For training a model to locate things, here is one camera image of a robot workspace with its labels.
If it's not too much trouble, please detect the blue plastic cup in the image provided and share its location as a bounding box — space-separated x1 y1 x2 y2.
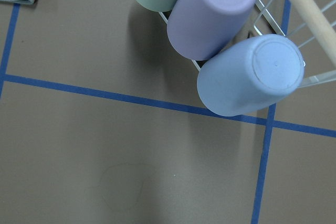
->
197 34 305 116

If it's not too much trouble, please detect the white wire cup rack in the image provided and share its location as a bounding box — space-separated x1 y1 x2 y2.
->
158 0 336 89

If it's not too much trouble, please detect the purple plastic cup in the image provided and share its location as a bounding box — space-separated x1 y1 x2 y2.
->
167 0 256 61

